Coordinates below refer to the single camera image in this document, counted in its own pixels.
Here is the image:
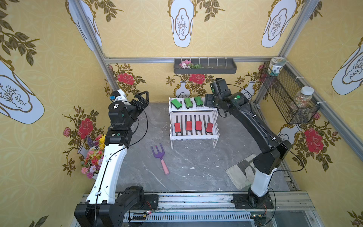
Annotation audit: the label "dark grey wall tray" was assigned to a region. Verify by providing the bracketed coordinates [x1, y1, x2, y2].
[174, 57, 237, 74]

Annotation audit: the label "small pink flower sprig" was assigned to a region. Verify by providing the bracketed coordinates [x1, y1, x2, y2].
[179, 60, 202, 69]

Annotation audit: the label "purple pink garden fork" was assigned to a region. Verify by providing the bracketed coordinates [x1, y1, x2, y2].
[151, 143, 170, 176]

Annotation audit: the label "red whiteboard eraser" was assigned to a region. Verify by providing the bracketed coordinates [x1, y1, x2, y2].
[195, 121, 202, 131]
[206, 123, 214, 134]
[185, 121, 192, 131]
[174, 123, 182, 133]

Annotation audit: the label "black wire wall basket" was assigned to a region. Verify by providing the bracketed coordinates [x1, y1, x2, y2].
[261, 62, 320, 124]

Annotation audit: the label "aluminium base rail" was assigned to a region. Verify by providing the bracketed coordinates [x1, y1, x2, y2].
[70, 191, 325, 227]

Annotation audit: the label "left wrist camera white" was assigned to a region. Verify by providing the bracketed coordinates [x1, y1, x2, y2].
[110, 89, 129, 105]

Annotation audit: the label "patterned jar white lid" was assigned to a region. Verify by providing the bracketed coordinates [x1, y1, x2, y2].
[267, 57, 286, 76]

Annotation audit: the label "colourful artificial flower bouquet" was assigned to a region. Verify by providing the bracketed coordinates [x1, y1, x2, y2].
[81, 134, 105, 179]

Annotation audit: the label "white wooden slatted shelf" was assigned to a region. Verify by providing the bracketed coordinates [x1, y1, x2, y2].
[169, 97, 220, 148]

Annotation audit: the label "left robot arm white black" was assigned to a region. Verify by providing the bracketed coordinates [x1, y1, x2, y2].
[74, 90, 149, 227]

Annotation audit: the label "aluminium corner frame post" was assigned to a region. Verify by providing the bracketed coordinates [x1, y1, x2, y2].
[65, 1, 118, 91]

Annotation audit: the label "grey white oven mitt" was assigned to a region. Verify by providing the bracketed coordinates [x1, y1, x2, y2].
[226, 154, 256, 190]

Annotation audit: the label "clear jar colourful sweets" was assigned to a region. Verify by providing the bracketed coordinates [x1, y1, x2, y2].
[293, 86, 314, 109]

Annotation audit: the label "green whiteboard eraser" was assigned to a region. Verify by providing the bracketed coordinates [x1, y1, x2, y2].
[171, 99, 182, 109]
[194, 96, 204, 107]
[184, 98, 193, 109]

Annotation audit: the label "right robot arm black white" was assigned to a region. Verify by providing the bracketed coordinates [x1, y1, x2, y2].
[210, 78, 292, 208]

